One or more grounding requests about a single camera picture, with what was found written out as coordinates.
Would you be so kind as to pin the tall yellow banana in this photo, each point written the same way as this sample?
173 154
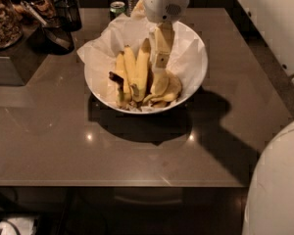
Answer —
138 82

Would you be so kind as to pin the curved yellow banana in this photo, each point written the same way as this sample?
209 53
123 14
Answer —
173 90
157 84

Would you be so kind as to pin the black mesh cup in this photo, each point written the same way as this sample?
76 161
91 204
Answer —
68 13

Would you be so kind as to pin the glass snack jar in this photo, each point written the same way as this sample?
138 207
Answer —
43 11

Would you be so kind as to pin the black scoop tray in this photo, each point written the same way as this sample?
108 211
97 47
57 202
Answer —
57 41

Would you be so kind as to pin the white paper liner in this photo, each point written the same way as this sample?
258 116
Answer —
101 46

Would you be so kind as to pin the grey metal box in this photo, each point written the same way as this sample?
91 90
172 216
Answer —
19 62

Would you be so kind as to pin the green soda can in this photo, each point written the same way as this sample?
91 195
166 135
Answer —
116 9

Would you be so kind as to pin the white cloth under table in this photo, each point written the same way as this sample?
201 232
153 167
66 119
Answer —
18 226

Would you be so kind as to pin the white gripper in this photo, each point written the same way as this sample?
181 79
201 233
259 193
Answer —
162 4

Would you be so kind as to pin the right curved yellow banana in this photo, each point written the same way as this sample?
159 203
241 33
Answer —
173 90

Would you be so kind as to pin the white bowl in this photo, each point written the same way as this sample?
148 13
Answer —
194 69

